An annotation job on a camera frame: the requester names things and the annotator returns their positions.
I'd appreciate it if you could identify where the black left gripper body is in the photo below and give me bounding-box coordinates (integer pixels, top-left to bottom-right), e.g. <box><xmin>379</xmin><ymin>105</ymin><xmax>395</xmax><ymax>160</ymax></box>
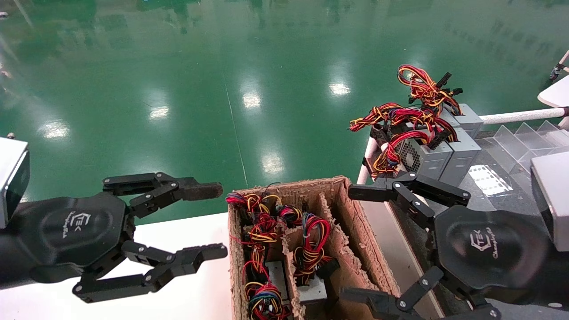
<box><xmin>13</xmin><ymin>192</ymin><xmax>135</xmax><ymax>285</ymax></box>

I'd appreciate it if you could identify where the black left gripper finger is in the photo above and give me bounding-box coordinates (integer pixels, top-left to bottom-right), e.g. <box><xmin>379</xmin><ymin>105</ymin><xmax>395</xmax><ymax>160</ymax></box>
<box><xmin>72</xmin><ymin>241</ymin><xmax>228</xmax><ymax>304</ymax></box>
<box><xmin>103</xmin><ymin>172</ymin><xmax>224</xmax><ymax>218</ymax></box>

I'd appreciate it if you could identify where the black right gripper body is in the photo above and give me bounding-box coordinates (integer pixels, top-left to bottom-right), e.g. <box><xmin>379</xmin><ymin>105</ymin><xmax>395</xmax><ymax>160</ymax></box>
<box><xmin>433</xmin><ymin>205</ymin><xmax>552</xmax><ymax>303</ymax></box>

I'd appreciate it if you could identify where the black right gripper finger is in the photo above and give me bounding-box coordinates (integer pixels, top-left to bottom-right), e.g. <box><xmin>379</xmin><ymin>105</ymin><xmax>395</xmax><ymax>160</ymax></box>
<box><xmin>340</xmin><ymin>266</ymin><xmax>501</xmax><ymax>320</ymax></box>
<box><xmin>348</xmin><ymin>172</ymin><xmax>471</xmax><ymax>229</ymax></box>

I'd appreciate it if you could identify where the grey power supply with cables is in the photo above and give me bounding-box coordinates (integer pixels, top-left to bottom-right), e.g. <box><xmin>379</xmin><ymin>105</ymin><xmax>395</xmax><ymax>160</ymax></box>
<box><xmin>397</xmin><ymin>64</ymin><xmax>484</xmax><ymax>138</ymax></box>
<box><xmin>291</xmin><ymin>212</ymin><xmax>341</xmax><ymax>306</ymax></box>
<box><xmin>349</xmin><ymin>103</ymin><xmax>482</xmax><ymax>187</ymax></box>
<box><xmin>275</xmin><ymin>204</ymin><xmax>305</xmax><ymax>227</ymax></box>
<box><xmin>242</xmin><ymin>260</ymin><xmax>292</xmax><ymax>320</ymax></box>
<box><xmin>225</xmin><ymin>191</ymin><xmax>283</xmax><ymax>249</ymax></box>

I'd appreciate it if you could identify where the brown cardboard compartment box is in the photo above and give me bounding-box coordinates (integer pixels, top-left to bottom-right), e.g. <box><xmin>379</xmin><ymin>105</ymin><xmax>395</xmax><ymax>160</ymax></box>
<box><xmin>228</xmin><ymin>176</ymin><xmax>401</xmax><ymax>320</ymax></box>

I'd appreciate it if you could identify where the black pipe joint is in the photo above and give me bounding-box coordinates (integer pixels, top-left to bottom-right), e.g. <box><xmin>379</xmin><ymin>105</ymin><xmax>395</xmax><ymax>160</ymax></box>
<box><xmin>370</xmin><ymin>124</ymin><xmax>391</xmax><ymax>144</ymax></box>

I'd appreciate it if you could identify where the grey power supply fan grille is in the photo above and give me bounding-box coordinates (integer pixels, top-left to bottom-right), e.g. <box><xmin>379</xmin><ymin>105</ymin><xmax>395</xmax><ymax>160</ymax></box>
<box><xmin>373</xmin><ymin>129</ymin><xmax>454</xmax><ymax>180</ymax></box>

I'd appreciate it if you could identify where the clear acrylic divider rack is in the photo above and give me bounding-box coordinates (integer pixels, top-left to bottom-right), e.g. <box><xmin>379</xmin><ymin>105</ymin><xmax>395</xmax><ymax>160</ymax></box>
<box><xmin>482</xmin><ymin>120</ymin><xmax>569</xmax><ymax>178</ymax></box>

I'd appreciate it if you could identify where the white board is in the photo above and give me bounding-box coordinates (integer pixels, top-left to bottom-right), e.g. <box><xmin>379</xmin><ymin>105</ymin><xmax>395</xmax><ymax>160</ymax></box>
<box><xmin>537</xmin><ymin>75</ymin><xmax>569</xmax><ymax>109</ymax></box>

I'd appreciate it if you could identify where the white pipe with black clamp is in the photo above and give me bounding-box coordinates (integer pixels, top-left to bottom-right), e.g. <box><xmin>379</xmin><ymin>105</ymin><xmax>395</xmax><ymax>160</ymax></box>
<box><xmin>550</xmin><ymin>49</ymin><xmax>569</xmax><ymax>81</ymax></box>

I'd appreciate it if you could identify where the short white frame pipe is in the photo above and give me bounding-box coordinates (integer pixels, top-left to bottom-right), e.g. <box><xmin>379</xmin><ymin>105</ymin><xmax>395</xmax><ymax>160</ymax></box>
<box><xmin>356</xmin><ymin>136</ymin><xmax>378</xmax><ymax>185</ymax></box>

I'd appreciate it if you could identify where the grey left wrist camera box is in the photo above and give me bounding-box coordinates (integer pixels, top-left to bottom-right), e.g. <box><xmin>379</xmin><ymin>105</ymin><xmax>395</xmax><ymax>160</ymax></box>
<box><xmin>0</xmin><ymin>138</ymin><xmax>30</xmax><ymax>228</ymax></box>

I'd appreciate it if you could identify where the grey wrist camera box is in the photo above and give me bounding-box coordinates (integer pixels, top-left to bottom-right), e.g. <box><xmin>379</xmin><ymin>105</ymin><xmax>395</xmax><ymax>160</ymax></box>
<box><xmin>531</xmin><ymin>151</ymin><xmax>569</xmax><ymax>252</ymax></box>
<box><xmin>0</xmin><ymin>138</ymin><xmax>30</xmax><ymax>228</ymax></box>

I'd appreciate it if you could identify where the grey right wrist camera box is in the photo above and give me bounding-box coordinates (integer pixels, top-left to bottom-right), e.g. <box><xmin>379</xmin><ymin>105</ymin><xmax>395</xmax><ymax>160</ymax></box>
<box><xmin>531</xmin><ymin>151</ymin><xmax>569</xmax><ymax>252</ymax></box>

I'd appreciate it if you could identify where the white horizontal frame pipe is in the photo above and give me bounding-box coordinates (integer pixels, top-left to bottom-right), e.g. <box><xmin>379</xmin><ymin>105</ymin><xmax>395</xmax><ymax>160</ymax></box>
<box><xmin>479</xmin><ymin>107</ymin><xmax>569</xmax><ymax>126</ymax></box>

